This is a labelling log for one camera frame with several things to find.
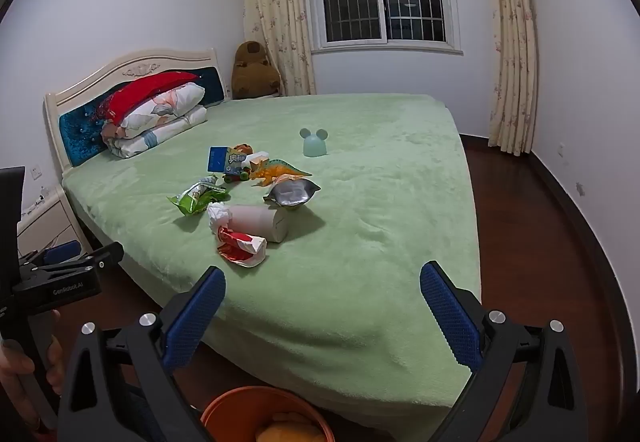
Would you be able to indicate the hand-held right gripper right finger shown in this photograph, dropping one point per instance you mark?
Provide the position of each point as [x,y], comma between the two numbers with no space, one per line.
[450,317]

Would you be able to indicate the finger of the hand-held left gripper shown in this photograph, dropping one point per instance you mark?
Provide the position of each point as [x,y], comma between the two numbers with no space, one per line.
[102,256]
[62,251]

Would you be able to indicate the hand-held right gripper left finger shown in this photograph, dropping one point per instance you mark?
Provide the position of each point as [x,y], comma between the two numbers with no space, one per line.
[195,317]

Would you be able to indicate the orange bin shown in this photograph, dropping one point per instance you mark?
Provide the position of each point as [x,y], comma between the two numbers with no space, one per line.
[225,409]

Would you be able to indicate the orange teal dinosaur toy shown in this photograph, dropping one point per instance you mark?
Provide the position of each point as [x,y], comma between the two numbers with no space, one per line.
[280,170]

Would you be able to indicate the person's left hand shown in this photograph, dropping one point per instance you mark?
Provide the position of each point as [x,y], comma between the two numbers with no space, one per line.
[15,374]

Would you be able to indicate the white nightstand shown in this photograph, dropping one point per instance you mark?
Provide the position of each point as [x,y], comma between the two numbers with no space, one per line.
[47,227]

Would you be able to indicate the red white wrapper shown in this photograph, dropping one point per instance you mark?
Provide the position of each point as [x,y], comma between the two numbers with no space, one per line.
[240,247]

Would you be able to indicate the crumpled white tissue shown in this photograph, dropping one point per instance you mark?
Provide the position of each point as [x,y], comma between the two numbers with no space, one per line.
[218,216]

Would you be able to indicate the white and blue bed headboard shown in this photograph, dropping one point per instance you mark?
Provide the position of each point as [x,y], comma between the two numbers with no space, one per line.
[75,142]

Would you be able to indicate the green snack wrapper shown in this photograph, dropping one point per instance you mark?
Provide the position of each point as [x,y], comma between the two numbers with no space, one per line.
[197,196]

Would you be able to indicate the bed with green blanket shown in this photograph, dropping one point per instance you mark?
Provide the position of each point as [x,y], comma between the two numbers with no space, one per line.
[375,232]

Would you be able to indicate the toilet paper roll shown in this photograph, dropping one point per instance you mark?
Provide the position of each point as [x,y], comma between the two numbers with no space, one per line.
[257,222]

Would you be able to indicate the red green toy car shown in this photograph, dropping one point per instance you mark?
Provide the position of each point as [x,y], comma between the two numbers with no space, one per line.
[235,175]

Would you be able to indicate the blue card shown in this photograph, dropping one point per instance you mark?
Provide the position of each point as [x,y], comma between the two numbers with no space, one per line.
[218,159]

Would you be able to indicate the silver foil bag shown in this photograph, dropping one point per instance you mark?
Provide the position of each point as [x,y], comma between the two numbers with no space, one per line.
[292,192]

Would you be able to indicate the floral white pillow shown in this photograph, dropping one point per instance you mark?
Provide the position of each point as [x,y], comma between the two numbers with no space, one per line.
[170,105]

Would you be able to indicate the teal mouse-ear lamp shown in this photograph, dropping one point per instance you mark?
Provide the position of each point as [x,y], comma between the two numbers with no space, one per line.
[314,146]

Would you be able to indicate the brown teddy bear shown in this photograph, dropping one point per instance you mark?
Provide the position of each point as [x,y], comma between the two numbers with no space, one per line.
[252,72]

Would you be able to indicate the cream floral curtain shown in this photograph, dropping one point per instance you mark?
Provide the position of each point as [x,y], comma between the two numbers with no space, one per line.
[512,62]
[272,12]

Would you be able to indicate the white wall socket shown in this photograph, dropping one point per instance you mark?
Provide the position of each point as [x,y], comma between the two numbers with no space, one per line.
[36,172]

